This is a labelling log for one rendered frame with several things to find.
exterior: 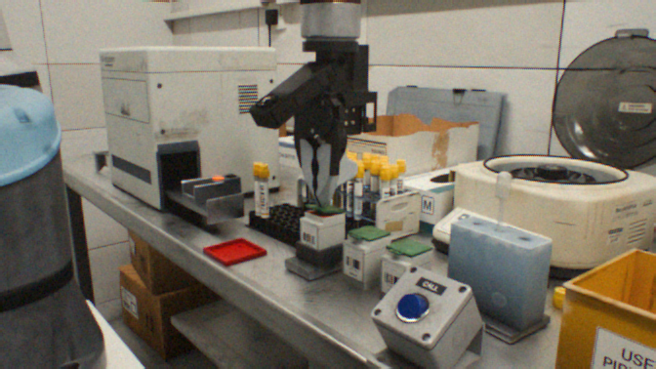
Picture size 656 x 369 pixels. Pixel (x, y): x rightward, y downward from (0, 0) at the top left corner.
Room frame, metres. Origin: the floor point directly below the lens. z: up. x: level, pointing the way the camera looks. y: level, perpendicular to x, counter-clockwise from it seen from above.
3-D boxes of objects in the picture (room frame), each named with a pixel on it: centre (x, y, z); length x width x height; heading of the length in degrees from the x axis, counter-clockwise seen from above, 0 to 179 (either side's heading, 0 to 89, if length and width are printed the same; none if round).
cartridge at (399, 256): (0.54, -0.10, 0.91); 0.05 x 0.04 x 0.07; 130
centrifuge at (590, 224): (0.72, -0.33, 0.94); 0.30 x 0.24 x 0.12; 121
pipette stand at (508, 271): (0.50, -0.19, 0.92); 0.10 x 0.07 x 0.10; 35
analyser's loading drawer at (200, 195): (0.86, 0.23, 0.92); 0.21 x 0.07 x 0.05; 40
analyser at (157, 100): (1.07, 0.28, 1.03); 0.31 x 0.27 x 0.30; 40
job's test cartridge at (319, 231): (0.64, 0.00, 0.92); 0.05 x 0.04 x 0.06; 130
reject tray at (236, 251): (0.69, 0.13, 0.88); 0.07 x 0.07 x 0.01; 40
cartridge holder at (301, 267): (0.64, 0.00, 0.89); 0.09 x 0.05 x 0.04; 130
